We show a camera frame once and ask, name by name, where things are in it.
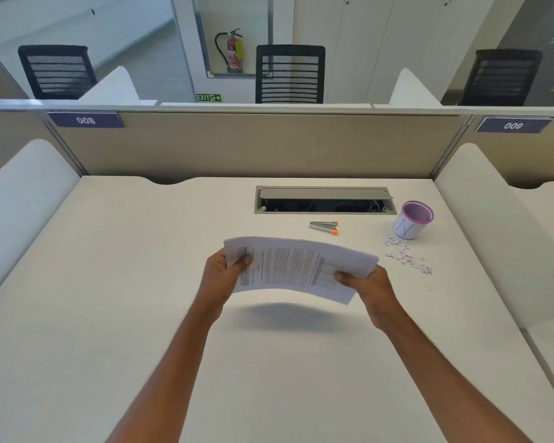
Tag person's right hand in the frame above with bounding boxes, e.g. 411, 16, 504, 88
334, 265, 405, 331

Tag person's left hand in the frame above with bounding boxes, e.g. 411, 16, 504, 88
194, 248, 254, 324

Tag printed paper sheets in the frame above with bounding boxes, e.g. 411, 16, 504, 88
223, 236, 379, 306

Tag person's left forearm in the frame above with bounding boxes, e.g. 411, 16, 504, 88
104, 309, 218, 443

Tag person's right forearm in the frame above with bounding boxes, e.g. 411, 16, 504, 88
379, 313, 532, 443

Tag grey staple remover orange tips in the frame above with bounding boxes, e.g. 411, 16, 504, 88
309, 220, 340, 236

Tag pile of paper scraps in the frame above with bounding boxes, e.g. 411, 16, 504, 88
381, 235, 435, 277

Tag purple mesh pen cup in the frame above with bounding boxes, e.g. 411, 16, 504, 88
392, 201, 435, 241

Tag beige desk partition panel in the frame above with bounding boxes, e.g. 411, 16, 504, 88
44, 100, 474, 185
462, 107, 554, 190
0, 99, 85, 178

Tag white side divider panel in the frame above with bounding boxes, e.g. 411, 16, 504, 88
387, 68, 444, 108
435, 143, 554, 330
0, 139, 81, 309
78, 66, 158, 106

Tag black mesh office chair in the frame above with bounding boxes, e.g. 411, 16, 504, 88
255, 44, 327, 105
460, 49, 544, 107
18, 44, 98, 100

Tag purple desk number plate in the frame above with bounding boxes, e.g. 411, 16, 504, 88
47, 112, 125, 129
475, 116, 554, 134

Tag red fire extinguisher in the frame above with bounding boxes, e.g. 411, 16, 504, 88
214, 28, 245, 74

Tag grey filing cabinet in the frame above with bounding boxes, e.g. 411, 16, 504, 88
495, 0, 554, 107

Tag grey desk cable tray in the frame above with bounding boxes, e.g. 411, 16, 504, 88
255, 186, 398, 216

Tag white wall cabinets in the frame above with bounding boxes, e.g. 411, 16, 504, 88
293, 0, 529, 105

